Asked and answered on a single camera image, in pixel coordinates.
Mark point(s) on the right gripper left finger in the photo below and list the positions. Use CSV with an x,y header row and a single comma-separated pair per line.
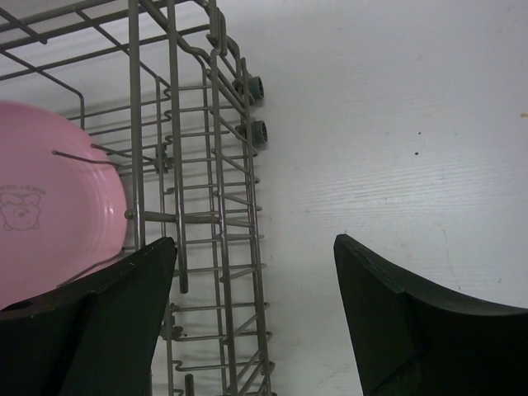
x,y
93,336

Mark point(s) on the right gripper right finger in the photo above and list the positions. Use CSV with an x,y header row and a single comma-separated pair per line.
x,y
411,336

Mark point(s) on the grey wire dish rack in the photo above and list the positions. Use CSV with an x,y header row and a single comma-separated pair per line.
x,y
163,90

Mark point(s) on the pink plate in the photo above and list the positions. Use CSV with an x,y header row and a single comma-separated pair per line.
x,y
62,203

